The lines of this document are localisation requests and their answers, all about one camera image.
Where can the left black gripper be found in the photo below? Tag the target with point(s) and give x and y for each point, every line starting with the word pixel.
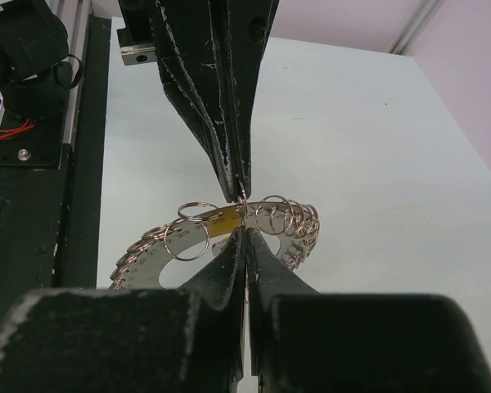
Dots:
pixel 186 37

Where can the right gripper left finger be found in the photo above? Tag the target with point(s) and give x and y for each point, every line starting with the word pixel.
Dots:
pixel 188 339

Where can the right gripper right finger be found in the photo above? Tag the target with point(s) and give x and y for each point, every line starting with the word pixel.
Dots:
pixel 304 341

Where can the metal disc with keyrings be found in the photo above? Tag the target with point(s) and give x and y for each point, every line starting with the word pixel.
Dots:
pixel 291 229

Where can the yellow key tag key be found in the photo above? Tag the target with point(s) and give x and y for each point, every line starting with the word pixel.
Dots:
pixel 228 220

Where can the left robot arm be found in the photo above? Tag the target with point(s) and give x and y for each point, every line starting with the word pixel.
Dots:
pixel 34 40

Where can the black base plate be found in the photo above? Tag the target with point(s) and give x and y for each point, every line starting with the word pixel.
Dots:
pixel 49 218

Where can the right aluminium frame post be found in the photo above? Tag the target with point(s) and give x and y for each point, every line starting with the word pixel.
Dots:
pixel 420 18

